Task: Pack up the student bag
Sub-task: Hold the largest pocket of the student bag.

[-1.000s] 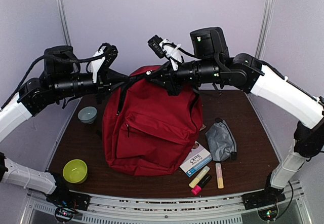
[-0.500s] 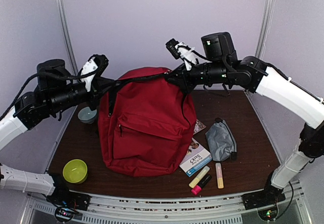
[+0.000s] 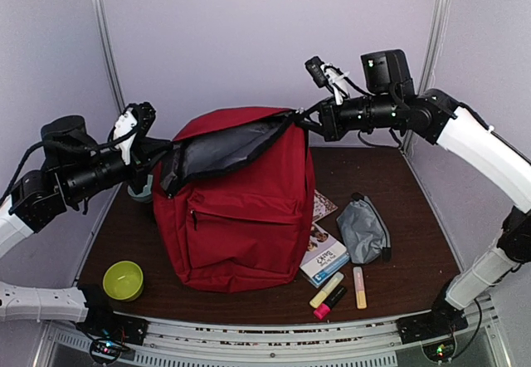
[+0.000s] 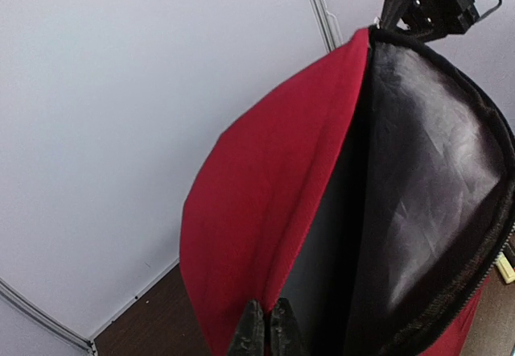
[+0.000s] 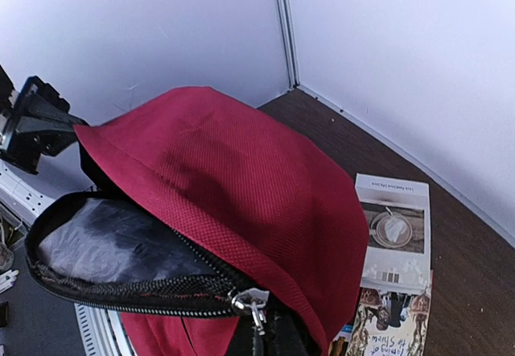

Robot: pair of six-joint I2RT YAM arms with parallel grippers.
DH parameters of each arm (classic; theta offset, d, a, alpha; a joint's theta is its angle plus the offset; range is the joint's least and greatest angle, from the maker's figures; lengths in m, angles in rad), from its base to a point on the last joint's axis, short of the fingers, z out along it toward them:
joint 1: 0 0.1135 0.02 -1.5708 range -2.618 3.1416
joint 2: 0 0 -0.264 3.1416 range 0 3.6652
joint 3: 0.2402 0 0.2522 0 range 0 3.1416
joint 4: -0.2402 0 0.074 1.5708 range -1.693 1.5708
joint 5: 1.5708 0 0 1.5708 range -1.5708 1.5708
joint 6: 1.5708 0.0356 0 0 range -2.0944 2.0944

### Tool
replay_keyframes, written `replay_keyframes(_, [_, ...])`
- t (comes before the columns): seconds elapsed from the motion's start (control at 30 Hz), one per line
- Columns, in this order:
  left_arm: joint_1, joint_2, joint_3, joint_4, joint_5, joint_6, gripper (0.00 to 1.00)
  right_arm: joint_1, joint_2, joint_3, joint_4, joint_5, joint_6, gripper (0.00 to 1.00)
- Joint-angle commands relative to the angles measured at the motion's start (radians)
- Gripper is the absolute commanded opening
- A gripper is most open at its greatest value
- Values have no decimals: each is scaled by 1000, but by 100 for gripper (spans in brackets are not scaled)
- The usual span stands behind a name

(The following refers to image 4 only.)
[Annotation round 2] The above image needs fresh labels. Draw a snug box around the red student backpack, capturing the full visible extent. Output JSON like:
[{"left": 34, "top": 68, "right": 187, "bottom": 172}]
[{"left": 180, "top": 27, "right": 514, "bottom": 355}]

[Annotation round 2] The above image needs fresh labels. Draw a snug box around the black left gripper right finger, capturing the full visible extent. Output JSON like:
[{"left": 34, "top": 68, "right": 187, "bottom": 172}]
[{"left": 270, "top": 298, "right": 306, "bottom": 356}]

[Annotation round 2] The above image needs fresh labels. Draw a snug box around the left aluminium corner post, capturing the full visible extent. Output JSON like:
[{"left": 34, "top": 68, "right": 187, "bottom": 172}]
[{"left": 1, "top": 279, "right": 98, "bottom": 355}]

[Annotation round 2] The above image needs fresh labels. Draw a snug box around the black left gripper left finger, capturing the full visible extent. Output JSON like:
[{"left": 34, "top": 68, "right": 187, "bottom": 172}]
[{"left": 226, "top": 300, "right": 266, "bottom": 356}]

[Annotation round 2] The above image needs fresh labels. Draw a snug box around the yellow highlighter pen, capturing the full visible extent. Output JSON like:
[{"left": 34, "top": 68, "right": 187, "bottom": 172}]
[{"left": 496, "top": 254, "right": 515, "bottom": 284}]

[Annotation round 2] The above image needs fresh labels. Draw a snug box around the aluminium corner post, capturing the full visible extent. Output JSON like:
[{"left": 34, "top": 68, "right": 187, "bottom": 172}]
[
  {"left": 1, "top": 279, "right": 98, "bottom": 355},
  {"left": 309, "top": 0, "right": 343, "bottom": 52}
]

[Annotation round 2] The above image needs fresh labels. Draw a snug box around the right aluminium corner post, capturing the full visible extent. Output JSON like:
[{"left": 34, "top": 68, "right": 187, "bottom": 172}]
[{"left": 309, "top": 0, "right": 343, "bottom": 52}]

